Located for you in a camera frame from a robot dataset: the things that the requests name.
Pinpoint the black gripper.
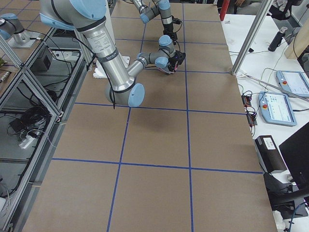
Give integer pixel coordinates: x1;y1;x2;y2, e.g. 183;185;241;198
168;58;179;72
163;23;178;41

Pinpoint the pink and grey towel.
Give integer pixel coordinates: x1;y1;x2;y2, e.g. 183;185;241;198
158;67;175;74

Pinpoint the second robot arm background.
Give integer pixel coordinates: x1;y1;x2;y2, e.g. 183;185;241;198
0;13;34;49

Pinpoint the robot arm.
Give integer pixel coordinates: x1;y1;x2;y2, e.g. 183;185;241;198
129;0;182;44
40;0;185;107

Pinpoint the red cylinder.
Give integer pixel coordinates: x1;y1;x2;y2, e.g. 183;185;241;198
219;0;230;21

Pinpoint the black bottle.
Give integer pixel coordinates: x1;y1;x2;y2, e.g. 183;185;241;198
268;26;288;52

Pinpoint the near teach pendant tablet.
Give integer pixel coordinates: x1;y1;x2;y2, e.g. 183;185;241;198
258;91;297;127

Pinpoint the teach pendant tablet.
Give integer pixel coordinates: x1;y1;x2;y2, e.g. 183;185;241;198
276;71;309;98
258;91;297;127

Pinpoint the far teach pendant tablet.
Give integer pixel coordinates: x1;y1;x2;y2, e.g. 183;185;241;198
276;71;309;98

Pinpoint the black box with label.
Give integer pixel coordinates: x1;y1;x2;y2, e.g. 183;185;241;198
254;135;287;174

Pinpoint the black monitor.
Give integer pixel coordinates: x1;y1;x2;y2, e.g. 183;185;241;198
279;123;309;189

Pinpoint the white power strip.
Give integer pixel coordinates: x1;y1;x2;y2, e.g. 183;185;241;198
19;135;35;149

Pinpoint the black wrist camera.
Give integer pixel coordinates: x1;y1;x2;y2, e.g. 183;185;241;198
174;50;186;65
172;17;182;25

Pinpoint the aluminium frame post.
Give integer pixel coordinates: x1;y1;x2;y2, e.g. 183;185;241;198
231;0;273;76

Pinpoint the aluminium frame rack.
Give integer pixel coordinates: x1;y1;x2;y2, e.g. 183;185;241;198
0;29;87;232

